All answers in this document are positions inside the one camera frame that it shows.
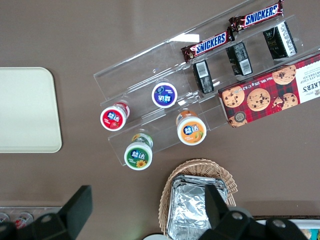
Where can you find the teal snack packet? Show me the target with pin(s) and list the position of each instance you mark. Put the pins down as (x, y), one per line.
(311, 233)

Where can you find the clear acrylic bottle rack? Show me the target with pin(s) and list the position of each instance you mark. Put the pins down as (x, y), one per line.
(47, 210)

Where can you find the beige plastic tray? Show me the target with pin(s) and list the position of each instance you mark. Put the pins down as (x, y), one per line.
(27, 110)

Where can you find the light wicker basket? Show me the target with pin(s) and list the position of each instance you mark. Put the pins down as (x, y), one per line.
(200, 166)

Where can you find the Snickers chocolate bar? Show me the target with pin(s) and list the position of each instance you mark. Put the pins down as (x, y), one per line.
(210, 43)
(260, 16)

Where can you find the aluminium foil tray stack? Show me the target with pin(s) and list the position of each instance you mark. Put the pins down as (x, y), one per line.
(187, 207)

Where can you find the white rectangular snack tray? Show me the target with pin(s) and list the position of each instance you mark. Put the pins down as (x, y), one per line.
(300, 221)

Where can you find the red lid gum jar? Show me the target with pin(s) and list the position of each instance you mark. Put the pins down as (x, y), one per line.
(113, 118)

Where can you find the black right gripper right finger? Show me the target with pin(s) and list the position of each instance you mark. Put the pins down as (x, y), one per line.
(250, 230)

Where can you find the orange lid gum jar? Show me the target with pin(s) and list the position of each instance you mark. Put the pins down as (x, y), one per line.
(191, 131)

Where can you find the clear acrylic tiered stand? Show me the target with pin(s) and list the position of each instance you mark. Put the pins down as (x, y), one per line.
(140, 75)

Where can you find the green lid gum jar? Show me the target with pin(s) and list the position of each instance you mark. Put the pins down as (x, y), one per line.
(138, 157)

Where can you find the red Coca-Cola bottle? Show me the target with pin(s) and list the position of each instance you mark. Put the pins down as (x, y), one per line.
(23, 218)

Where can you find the blue lid gum jar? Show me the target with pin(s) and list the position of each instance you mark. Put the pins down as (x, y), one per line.
(164, 95)

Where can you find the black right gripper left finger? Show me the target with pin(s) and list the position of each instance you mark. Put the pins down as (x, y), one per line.
(62, 225)

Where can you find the red Walkers cookie box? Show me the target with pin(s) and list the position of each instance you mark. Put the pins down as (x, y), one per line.
(262, 100)

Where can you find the small black carton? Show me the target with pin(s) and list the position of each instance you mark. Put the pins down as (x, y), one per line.
(281, 41)
(203, 76)
(240, 58)

